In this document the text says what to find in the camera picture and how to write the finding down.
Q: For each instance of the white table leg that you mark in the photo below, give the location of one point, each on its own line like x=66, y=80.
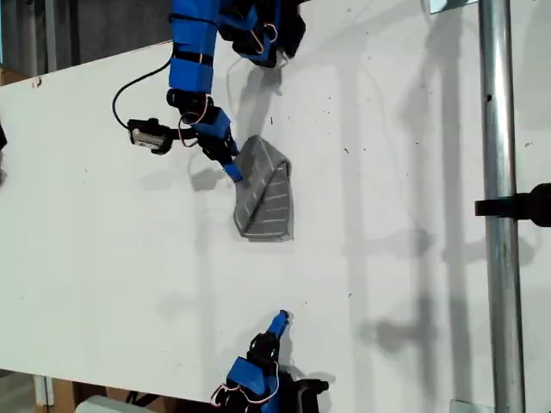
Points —
x=43, y=391

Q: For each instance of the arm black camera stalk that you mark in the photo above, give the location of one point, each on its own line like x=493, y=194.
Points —
x=183, y=133

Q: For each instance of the white foam block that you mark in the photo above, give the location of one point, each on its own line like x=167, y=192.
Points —
x=103, y=406

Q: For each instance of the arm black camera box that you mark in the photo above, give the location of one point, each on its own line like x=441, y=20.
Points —
x=148, y=135
x=309, y=393

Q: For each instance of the brown cardboard box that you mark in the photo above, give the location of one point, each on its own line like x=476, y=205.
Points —
x=64, y=398

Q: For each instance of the small metal table bracket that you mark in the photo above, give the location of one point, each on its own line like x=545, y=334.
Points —
x=37, y=81

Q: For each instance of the grey white-striped towel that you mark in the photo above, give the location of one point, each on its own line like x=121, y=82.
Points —
x=275, y=206

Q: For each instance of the black post clamp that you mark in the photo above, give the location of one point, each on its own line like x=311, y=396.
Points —
x=516, y=205

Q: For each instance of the steel post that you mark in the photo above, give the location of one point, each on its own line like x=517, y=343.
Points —
x=499, y=129

